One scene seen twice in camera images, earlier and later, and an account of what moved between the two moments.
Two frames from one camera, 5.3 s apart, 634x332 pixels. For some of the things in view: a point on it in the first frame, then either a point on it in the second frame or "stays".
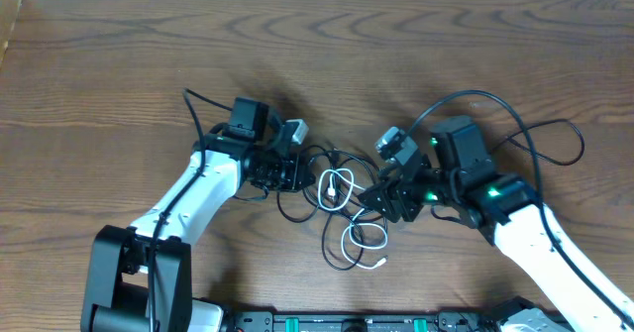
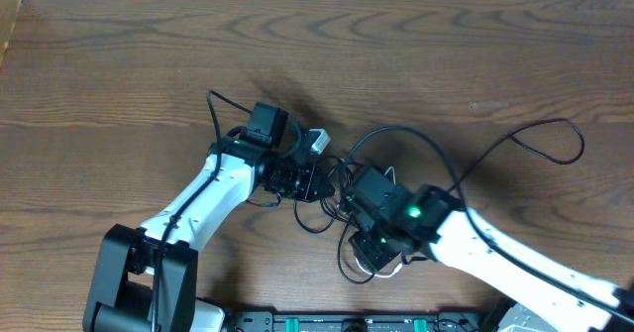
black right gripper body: [430, 184] -> [373, 247]
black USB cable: [557, 141] -> [348, 174]
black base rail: [444, 321] stays
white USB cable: [331, 191] -> [387, 276]
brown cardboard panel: [10, 5] stays
